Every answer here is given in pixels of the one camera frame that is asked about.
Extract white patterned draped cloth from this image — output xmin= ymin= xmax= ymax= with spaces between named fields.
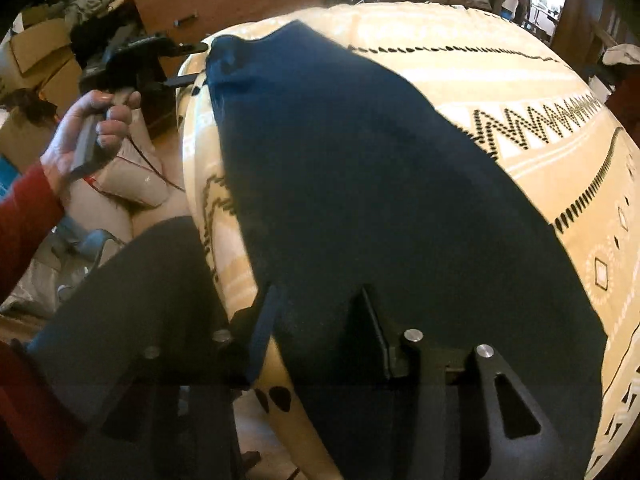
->
xmin=602 ymin=44 xmax=640 ymax=66

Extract yellow patterned bedspread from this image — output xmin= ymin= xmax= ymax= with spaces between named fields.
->
xmin=176 ymin=3 xmax=639 ymax=479

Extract cardboard boxes pile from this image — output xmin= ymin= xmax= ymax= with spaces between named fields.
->
xmin=1 ymin=18 xmax=81 ymax=172

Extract red sleeved left forearm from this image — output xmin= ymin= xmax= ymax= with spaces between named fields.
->
xmin=0 ymin=162 xmax=64 ymax=301

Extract dark wooden wardrobe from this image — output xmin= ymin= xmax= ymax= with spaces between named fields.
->
xmin=551 ymin=0 xmax=639 ymax=77

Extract dark blue denim pants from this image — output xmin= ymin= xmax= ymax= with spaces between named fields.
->
xmin=206 ymin=23 xmax=605 ymax=479

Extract person's left hand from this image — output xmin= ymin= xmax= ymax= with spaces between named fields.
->
xmin=40 ymin=89 xmax=141 ymax=195

